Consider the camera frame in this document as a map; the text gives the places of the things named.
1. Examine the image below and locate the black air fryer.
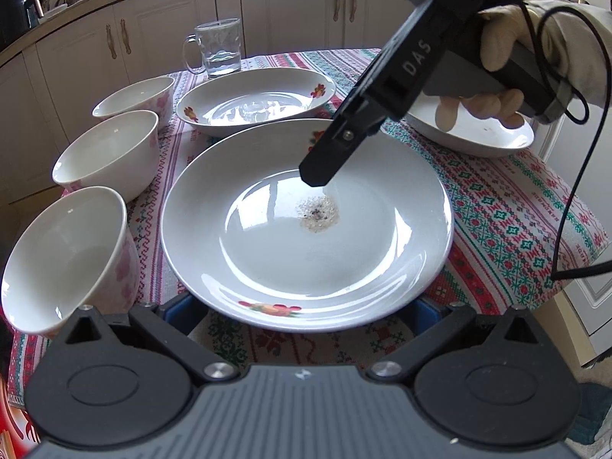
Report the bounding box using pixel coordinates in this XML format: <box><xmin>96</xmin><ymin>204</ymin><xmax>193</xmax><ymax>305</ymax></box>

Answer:
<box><xmin>0</xmin><ymin>0</ymin><xmax>38</xmax><ymax>53</ymax></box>

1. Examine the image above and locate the white floral deep plate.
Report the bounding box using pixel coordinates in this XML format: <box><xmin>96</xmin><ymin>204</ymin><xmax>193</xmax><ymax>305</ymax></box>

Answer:
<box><xmin>176</xmin><ymin>68</ymin><xmax>337</xmax><ymax>138</ymax></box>

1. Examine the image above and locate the clear glass mug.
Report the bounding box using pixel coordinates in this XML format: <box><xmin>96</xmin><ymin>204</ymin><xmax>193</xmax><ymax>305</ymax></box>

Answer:
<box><xmin>182</xmin><ymin>18</ymin><xmax>246</xmax><ymax>80</ymax></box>

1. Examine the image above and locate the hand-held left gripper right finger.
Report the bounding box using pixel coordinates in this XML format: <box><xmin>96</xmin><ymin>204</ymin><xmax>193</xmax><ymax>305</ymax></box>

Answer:
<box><xmin>366</xmin><ymin>295</ymin><xmax>546</xmax><ymax>384</ymax></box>

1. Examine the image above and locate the patterned red green tablecloth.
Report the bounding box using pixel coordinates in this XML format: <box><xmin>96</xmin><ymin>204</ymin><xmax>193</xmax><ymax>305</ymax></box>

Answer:
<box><xmin>10</xmin><ymin>48</ymin><xmax>610</xmax><ymax>407</ymax></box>

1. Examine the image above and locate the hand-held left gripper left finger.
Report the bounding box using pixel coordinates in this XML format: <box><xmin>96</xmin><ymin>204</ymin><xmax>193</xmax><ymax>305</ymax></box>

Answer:
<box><xmin>62</xmin><ymin>291</ymin><xmax>240</xmax><ymax>386</ymax></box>

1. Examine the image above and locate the large white floral plate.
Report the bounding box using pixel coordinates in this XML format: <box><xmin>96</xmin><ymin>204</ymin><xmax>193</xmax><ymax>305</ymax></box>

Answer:
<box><xmin>160</xmin><ymin>119</ymin><xmax>454</xmax><ymax>333</ymax></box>

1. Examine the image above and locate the person's right hand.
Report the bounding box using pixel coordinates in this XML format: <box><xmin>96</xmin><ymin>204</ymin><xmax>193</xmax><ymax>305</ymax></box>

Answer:
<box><xmin>435</xmin><ymin>2</ymin><xmax>612</xmax><ymax>132</ymax></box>

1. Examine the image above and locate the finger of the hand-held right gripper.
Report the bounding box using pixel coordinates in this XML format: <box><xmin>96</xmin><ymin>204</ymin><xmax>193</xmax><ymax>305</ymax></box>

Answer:
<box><xmin>299</xmin><ymin>105</ymin><xmax>383</xmax><ymax>188</ymax></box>

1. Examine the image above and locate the white side cabinet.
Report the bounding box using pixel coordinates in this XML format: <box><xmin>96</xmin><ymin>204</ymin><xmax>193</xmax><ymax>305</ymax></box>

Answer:
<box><xmin>535</xmin><ymin>119</ymin><xmax>612</xmax><ymax>350</ymax></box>

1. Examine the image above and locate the red gift box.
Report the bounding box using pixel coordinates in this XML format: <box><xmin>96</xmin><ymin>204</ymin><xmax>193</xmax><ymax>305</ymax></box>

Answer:
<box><xmin>0</xmin><ymin>373</ymin><xmax>49</xmax><ymax>459</ymax></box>

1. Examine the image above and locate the black cable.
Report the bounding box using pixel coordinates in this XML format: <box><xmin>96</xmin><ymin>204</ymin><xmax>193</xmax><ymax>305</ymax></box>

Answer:
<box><xmin>519</xmin><ymin>2</ymin><xmax>612</xmax><ymax>282</ymax></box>

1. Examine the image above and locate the white pink-flowered bowl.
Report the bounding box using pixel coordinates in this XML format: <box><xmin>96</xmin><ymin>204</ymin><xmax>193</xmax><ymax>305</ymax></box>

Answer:
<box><xmin>52</xmin><ymin>110</ymin><xmax>160</xmax><ymax>204</ymax></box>
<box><xmin>1</xmin><ymin>186</ymin><xmax>140</xmax><ymax>338</ymax></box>
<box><xmin>92</xmin><ymin>75</ymin><xmax>175</xmax><ymax>130</ymax></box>

